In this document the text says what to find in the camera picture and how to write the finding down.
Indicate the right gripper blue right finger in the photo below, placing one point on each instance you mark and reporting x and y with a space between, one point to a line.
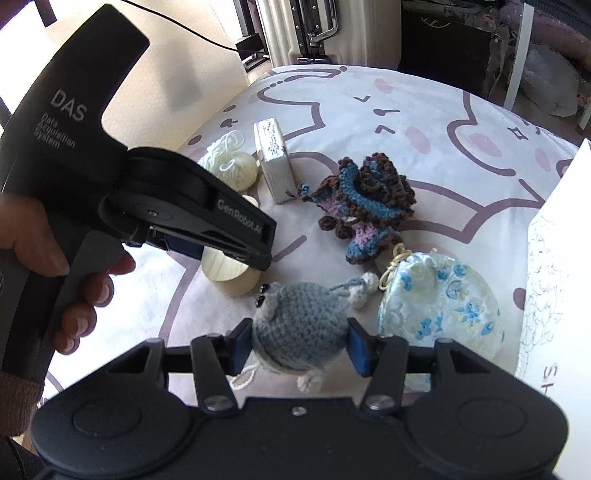
384 361

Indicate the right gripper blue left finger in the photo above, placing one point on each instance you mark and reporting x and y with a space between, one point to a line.
215 357

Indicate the blue floral drawstring pouch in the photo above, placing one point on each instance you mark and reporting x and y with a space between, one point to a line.
431 296

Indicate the grey crochet owl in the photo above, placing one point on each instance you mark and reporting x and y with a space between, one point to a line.
299 328

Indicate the brown blue crochet flower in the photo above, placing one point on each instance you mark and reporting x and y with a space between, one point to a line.
364 205

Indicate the cream yarn ball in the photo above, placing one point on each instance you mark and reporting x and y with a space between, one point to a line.
226 160

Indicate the small white printed box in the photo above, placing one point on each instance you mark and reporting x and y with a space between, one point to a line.
273 158

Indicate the person's left hand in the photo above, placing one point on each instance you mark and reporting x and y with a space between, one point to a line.
25 230

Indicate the round wooden disc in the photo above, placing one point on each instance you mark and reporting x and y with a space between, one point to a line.
229 277

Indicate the cartoon print bed sheet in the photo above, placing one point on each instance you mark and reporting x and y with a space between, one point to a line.
480 174

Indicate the white cardboard box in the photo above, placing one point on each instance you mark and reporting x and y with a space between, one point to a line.
554 353

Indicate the black bag on floor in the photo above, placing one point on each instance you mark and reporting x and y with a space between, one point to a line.
468 54

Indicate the white plastic bag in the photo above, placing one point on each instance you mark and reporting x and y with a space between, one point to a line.
550 81

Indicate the white ribbed suitcase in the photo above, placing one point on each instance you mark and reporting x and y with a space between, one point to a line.
345 32

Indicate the white metal frame table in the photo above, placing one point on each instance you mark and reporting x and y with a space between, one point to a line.
522 48

